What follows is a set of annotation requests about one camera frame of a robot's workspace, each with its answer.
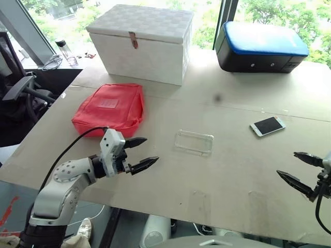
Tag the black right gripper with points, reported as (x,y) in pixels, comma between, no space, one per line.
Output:
(321,184)

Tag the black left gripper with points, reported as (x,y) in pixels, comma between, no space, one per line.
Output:
(122,162)

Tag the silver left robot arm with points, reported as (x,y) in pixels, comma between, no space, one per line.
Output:
(60,186)

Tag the clear plastic phone case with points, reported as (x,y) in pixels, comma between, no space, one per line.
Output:
(194,142)

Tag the blue and black case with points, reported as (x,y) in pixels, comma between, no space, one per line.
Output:
(261,46)

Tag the red fabric pouch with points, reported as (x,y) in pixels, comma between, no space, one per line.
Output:
(111,108)

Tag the white smartphone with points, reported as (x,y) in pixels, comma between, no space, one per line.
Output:
(268,126)

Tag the small red items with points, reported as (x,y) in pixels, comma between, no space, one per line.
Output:
(88,55)

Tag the white woven storage box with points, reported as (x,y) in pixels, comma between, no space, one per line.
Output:
(141,41)

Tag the small clear glass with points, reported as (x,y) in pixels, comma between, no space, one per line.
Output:
(72,61)

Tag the clear bottle with black cap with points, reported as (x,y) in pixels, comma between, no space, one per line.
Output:
(62,49)

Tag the black office chair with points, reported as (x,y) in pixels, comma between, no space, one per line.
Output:
(18,87)

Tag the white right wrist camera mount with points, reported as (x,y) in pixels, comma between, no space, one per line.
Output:
(327,164)

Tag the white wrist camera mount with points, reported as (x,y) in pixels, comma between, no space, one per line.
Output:
(110,148)
(327,164)

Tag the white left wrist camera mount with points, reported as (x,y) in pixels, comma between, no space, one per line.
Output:
(110,148)

